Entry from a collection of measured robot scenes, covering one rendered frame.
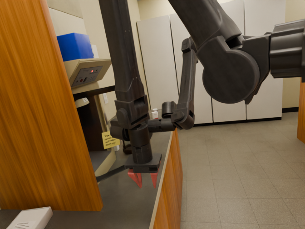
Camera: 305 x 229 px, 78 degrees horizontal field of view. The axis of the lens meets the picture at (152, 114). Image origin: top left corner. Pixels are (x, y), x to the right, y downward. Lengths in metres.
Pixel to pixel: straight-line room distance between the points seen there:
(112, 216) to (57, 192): 0.24
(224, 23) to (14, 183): 0.94
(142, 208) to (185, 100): 0.45
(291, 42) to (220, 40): 0.08
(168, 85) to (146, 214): 3.21
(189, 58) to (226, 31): 0.60
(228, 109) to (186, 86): 3.17
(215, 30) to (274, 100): 3.84
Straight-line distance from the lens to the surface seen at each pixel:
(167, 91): 3.81
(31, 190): 0.96
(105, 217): 0.81
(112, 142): 0.87
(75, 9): 1.04
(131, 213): 0.79
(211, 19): 0.32
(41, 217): 0.89
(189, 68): 0.87
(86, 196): 0.83
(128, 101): 0.47
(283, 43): 0.29
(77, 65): 0.72
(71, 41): 0.76
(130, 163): 0.56
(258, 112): 4.10
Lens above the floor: 1.47
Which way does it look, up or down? 16 degrees down
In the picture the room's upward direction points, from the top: 9 degrees counter-clockwise
